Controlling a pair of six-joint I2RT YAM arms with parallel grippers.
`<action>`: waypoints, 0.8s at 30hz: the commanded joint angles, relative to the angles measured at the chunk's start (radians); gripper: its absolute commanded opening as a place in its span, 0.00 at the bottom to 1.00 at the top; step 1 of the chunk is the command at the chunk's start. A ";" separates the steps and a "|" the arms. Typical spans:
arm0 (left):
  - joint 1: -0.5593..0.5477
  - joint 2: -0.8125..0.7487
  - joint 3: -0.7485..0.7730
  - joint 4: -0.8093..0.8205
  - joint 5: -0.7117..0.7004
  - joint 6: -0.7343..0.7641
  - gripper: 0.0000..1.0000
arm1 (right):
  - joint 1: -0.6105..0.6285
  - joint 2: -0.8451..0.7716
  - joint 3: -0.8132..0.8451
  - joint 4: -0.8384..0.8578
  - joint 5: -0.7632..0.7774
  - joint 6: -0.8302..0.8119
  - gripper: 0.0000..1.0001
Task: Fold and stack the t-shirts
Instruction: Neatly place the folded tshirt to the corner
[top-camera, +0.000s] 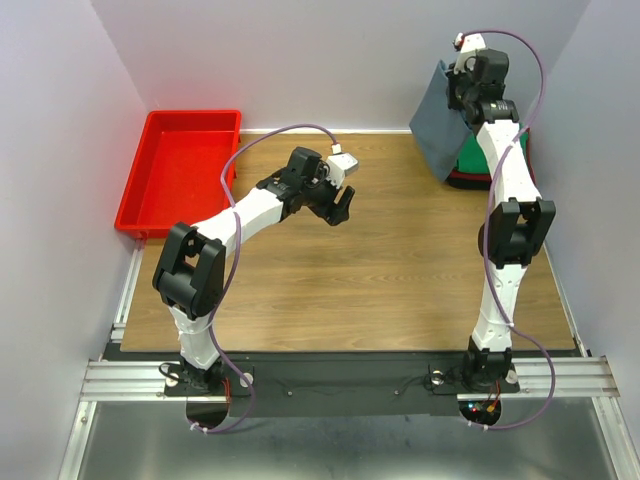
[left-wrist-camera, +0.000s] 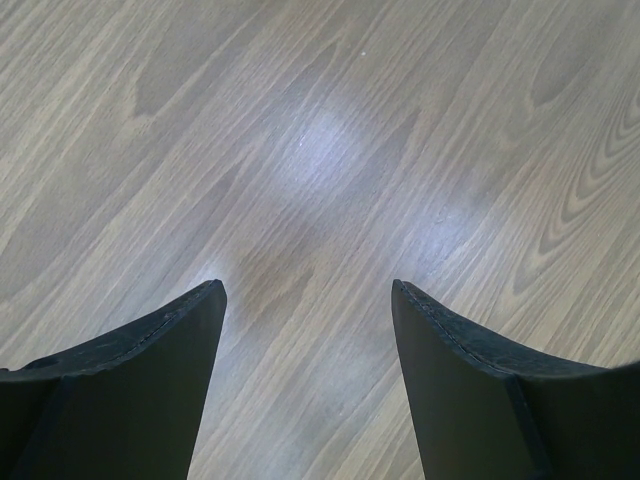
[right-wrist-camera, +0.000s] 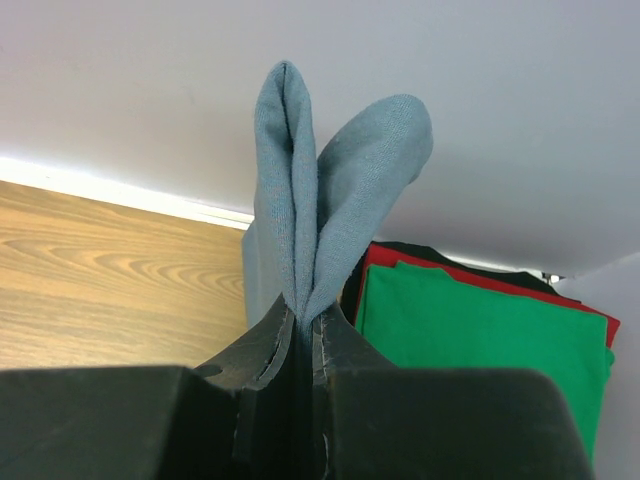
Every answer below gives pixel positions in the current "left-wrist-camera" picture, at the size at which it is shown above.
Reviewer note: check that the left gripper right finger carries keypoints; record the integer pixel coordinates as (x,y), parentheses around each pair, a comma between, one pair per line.
(486,407)

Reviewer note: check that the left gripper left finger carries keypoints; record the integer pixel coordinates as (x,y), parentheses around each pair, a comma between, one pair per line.
(127,404)

